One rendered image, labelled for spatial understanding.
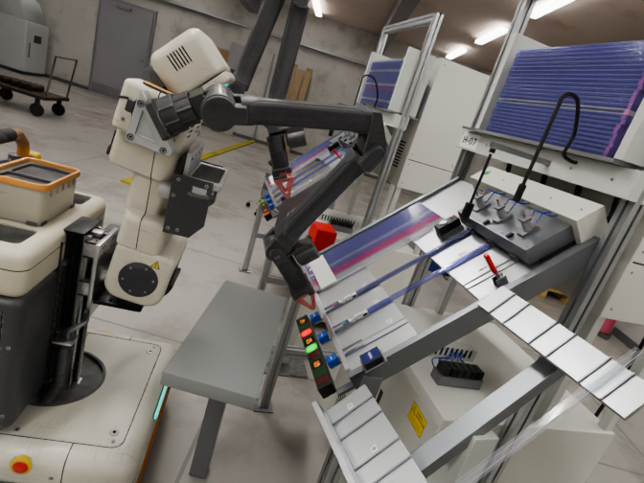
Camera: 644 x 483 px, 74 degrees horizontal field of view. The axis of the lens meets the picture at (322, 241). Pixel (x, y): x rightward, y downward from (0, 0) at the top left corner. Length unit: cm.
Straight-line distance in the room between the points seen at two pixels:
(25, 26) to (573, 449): 1193
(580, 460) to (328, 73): 985
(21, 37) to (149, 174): 1107
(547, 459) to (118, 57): 1151
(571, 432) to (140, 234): 140
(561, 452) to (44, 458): 149
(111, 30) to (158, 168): 1095
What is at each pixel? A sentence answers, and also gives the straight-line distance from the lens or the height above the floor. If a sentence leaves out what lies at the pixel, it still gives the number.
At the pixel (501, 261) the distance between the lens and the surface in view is 127.
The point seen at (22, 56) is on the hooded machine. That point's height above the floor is 39.
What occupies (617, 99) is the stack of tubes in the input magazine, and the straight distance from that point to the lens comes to 129.
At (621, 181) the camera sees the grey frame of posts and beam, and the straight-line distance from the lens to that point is 123.
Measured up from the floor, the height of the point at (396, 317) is 84.
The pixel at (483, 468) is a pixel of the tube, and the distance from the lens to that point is 80.
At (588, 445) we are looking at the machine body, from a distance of 172.
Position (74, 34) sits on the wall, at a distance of 1258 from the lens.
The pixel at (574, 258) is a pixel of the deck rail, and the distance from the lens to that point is 123.
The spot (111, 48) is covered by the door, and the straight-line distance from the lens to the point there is 1208.
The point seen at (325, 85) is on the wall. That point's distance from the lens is 1077.
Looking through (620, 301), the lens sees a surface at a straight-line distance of 141.
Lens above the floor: 131
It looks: 17 degrees down
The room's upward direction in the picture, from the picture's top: 18 degrees clockwise
